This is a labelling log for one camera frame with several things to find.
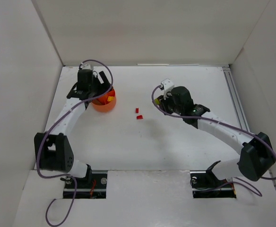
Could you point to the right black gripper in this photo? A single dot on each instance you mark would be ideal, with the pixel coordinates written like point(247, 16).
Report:
point(164, 103)

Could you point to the aluminium rail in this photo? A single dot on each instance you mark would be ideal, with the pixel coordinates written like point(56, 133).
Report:
point(241, 118)

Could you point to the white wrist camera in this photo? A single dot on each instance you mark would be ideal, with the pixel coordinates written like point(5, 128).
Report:
point(86, 66)
point(166, 85)

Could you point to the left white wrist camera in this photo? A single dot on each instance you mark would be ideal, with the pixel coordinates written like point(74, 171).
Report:
point(86, 66)

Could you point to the yellow striped lego brick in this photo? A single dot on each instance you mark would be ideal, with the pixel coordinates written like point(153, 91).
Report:
point(110, 98)

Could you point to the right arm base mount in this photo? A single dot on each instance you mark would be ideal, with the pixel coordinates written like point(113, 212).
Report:
point(205, 185)

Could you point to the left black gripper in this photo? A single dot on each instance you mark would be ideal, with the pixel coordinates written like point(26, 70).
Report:
point(101, 83)

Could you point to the lime green lego brick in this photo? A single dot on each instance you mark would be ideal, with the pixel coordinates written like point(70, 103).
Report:
point(157, 102)

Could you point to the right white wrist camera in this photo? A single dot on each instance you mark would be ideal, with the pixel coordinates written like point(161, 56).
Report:
point(166, 85)

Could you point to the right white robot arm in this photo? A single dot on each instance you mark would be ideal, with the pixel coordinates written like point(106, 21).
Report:
point(256, 155)

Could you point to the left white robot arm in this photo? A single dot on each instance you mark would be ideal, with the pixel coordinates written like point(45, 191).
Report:
point(53, 151)

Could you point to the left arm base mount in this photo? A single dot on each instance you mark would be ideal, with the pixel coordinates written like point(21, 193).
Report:
point(96, 189)

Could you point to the orange round divided container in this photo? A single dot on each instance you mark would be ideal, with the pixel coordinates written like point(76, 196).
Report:
point(101, 104)

